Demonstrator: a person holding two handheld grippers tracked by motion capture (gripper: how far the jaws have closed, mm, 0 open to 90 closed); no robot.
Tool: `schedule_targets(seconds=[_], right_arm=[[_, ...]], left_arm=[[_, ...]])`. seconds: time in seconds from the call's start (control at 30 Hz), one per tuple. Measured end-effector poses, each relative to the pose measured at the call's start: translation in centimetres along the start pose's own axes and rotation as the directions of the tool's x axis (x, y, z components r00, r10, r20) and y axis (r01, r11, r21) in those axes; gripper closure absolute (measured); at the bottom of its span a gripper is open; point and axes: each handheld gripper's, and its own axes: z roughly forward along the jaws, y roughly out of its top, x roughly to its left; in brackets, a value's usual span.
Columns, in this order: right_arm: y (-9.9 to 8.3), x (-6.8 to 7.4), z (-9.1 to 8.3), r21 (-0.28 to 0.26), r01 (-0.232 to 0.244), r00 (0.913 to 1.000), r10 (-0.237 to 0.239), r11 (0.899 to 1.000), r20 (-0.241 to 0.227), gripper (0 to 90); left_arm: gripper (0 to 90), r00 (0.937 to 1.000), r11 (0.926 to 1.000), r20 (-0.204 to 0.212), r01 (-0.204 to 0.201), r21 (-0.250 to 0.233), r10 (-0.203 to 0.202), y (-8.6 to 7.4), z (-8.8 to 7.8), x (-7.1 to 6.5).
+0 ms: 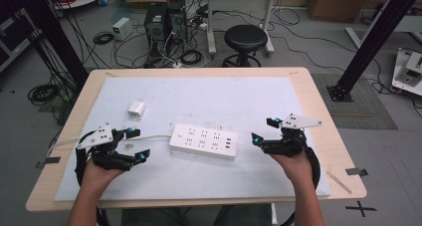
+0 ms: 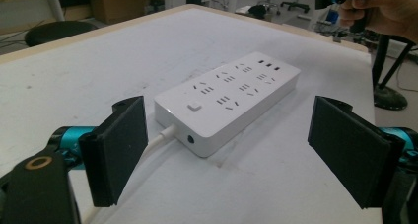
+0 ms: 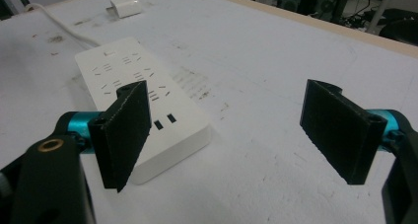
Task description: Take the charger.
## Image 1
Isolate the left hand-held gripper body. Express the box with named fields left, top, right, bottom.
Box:
left=75, top=121, right=135, bottom=172

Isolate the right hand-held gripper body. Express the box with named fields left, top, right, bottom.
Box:
left=260, top=113, right=322, bottom=158

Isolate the person's right hand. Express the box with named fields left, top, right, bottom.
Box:
left=270, top=151, right=316, bottom=188

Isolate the person's left hand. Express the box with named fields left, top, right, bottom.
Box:
left=81, top=158, right=126, bottom=194

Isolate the white charger plug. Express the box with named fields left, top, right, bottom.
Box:
left=126, top=100, right=147, bottom=120

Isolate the light wooden table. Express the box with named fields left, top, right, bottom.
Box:
left=25, top=66, right=368, bottom=213

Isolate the white power strip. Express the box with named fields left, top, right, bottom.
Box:
left=169, top=122, right=240, bottom=161

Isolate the grey tape strip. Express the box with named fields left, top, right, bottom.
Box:
left=344, top=167, right=369, bottom=177
left=35, top=156, right=62, bottom=169

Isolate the thin wooden stick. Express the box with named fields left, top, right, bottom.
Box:
left=325, top=170, right=353, bottom=195

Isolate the white table mat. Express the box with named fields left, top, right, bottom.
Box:
left=54, top=76, right=332, bottom=202

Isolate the grey floor mat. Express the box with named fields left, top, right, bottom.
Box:
left=311, top=73, right=399, bottom=131

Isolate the black round stool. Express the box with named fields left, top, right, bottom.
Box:
left=221, top=24, right=269, bottom=69

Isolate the white power supply box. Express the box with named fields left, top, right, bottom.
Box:
left=111, top=16, right=134, bottom=42

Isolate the black computer tower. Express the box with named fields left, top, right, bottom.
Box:
left=143, top=2, right=169, bottom=56
left=166, top=0, right=189, bottom=45

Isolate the large cardboard box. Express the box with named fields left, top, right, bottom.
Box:
left=306, top=0, right=373, bottom=24

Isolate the white machine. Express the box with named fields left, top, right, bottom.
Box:
left=391, top=48, right=422, bottom=98

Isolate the coil of black cable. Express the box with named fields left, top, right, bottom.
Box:
left=92, top=31, right=115, bottom=46
left=180, top=49, right=204, bottom=67
left=27, top=84, right=61, bottom=107

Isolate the black metal frame post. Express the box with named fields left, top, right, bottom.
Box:
left=325, top=0, right=422, bottom=103
left=15, top=0, right=90, bottom=88

